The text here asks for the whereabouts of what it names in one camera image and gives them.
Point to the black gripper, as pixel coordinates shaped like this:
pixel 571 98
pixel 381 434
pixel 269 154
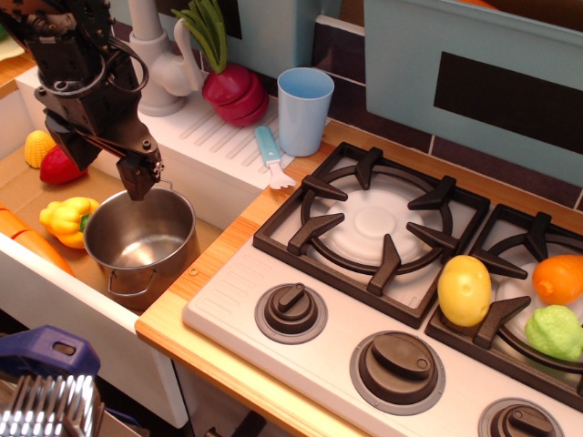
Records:
pixel 93 113

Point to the small steel pot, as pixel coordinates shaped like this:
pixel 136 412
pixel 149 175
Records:
pixel 143 246

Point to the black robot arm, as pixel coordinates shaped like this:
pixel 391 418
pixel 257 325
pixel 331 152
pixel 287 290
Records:
pixel 69 38

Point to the left stove knob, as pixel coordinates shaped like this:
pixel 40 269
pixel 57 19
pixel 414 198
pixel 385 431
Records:
pixel 291 313

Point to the stove knob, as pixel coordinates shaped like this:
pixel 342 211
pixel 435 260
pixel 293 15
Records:
pixel 516 417
pixel 291 313
pixel 397 373

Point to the silver toy stove top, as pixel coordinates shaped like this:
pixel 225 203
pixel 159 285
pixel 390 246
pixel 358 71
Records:
pixel 320 369

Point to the middle stove knob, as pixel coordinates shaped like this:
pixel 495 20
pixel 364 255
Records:
pixel 397 373

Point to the right stove knob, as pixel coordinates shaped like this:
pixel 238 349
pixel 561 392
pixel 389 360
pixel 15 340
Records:
pixel 516 417

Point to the red toy pepper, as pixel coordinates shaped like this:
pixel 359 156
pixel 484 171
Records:
pixel 57 168

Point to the yellow toy bell pepper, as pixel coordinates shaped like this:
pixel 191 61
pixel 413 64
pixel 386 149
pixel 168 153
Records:
pixel 66 220

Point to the grey toy faucet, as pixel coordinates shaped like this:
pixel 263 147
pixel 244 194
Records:
pixel 171 77

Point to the yellow toy corn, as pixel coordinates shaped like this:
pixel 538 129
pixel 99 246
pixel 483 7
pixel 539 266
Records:
pixel 38 144

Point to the red toy radish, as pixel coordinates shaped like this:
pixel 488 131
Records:
pixel 235 93

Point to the orange toy carrot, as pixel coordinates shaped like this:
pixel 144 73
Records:
pixel 16 229

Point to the light blue plastic cup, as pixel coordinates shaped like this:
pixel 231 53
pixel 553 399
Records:
pixel 304 98

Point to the blue plastic clamp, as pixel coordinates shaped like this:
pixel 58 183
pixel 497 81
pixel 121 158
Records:
pixel 48 351

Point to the silver ribbed metal part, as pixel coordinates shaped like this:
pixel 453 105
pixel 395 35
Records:
pixel 53 406

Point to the yellow toy potato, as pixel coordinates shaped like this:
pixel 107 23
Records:
pixel 464 290

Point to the light blue cabinet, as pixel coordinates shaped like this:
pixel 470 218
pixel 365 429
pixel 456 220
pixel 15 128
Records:
pixel 495 82

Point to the right black burner grate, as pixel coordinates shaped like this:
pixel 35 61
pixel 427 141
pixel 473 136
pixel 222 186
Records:
pixel 510 244

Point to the orange toy fruit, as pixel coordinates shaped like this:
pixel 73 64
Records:
pixel 558 279

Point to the green toy lettuce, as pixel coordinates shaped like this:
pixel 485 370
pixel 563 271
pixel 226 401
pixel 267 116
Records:
pixel 556 332

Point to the blue handled toy fork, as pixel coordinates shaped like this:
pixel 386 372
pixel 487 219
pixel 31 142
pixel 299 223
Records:
pixel 272 158

